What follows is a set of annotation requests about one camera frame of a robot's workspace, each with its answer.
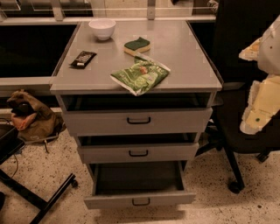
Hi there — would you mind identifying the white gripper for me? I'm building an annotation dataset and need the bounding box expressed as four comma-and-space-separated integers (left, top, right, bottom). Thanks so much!
240, 74, 280, 135

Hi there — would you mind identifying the grey bottom drawer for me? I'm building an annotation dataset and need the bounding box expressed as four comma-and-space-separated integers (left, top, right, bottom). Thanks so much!
84, 161, 195, 209

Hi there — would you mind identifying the grey drawer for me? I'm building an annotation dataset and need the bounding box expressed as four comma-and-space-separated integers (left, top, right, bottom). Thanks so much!
62, 94, 212, 137
75, 133, 199, 164
84, 161, 195, 209

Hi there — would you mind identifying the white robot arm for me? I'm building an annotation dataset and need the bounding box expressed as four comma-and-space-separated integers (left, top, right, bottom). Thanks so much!
239, 16, 280, 135

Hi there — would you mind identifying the grey top drawer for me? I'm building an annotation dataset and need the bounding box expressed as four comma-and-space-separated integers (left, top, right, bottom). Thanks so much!
62, 94, 212, 137

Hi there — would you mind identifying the grey drawer cabinet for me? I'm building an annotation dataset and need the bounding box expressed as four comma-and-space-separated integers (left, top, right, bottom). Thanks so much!
49, 19, 223, 173

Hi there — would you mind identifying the grey middle drawer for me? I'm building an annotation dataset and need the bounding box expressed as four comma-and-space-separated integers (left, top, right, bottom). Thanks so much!
75, 133, 199, 164

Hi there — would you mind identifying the black office chair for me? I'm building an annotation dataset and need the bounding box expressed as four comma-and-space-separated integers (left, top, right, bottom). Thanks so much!
198, 0, 280, 193

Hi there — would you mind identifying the green snack bag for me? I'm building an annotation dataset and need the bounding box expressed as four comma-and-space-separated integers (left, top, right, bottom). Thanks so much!
110, 53, 171, 96

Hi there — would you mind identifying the green yellow sponge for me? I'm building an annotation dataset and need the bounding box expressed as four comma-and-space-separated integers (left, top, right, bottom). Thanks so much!
124, 37, 151, 56

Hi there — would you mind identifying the white ceramic bowl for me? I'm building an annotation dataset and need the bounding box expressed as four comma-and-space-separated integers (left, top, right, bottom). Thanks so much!
88, 18, 116, 40

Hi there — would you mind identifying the black chocolate bar wrapper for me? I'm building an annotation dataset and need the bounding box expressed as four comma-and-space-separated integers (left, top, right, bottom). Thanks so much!
70, 51, 96, 69

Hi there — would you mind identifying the brown canvas bag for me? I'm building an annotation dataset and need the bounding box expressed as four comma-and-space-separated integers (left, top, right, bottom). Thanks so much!
7, 90, 66, 148

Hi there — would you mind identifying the black chair base left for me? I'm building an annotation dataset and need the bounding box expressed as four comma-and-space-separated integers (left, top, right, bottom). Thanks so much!
0, 123, 79, 224

